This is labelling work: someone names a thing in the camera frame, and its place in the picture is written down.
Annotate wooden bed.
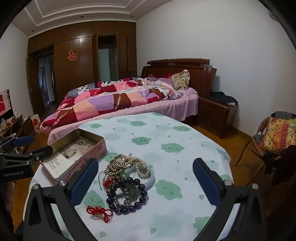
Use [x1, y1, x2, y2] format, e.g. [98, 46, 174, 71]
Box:
[40, 58, 218, 144]

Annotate white pearl necklace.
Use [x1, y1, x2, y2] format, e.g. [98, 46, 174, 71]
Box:
[122, 155, 151, 179]

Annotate pink metal tin box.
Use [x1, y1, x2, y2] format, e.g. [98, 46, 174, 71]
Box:
[39, 129, 107, 185]

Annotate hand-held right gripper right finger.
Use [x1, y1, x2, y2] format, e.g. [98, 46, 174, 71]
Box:
[193, 158, 269, 241]

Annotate brown wooden wardrobe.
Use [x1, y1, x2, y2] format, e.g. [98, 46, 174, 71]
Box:
[26, 21, 137, 114]

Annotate flat screen television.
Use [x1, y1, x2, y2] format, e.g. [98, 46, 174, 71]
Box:
[0, 89, 12, 117]

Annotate patchwork quilt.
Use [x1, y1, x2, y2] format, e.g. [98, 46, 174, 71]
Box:
[40, 76, 185, 133]

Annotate red knot charm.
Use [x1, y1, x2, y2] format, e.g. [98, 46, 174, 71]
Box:
[87, 205, 114, 223]

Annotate small grey bead bracelet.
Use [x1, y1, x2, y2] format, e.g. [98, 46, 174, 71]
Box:
[115, 178, 137, 207]

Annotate wicker chair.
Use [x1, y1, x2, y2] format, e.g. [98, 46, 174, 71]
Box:
[235, 111, 296, 186]

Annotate dark garment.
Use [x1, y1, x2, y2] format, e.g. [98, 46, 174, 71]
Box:
[265, 139, 296, 186]

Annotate floral pillow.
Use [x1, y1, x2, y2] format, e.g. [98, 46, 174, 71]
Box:
[171, 70, 190, 91]

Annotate green jade bangle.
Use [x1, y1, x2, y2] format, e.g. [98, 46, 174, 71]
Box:
[118, 170, 139, 197]

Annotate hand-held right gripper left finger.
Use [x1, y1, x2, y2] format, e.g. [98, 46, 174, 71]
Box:
[23, 158, 99, 241]

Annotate gold metal bracelets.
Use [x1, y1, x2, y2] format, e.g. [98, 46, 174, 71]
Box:
[107, 154, 135, 176]

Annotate dark purple bead bracelet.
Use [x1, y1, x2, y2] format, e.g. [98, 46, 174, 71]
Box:
[106, 176, 148, 216]

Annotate wooden nightstand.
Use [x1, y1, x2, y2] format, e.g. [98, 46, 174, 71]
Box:
[196, 96, 238, 139]

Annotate wooden television cabinet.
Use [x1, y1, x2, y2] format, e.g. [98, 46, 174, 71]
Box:
[0, 115, 35, 141]

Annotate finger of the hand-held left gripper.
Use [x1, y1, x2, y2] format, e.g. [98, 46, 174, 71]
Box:
[0, 135, 35, 154]
[0, 145, 53, 166]

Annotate red paper decoration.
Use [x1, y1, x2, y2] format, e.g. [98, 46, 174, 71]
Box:
[67, 49, 78, 62]

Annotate colourful patterned cushion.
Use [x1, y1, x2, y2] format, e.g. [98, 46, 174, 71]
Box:
[259, 116, 296, 153]

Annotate printed paper liner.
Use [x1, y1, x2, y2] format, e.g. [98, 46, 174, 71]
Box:
[43, 137, 100, 180]

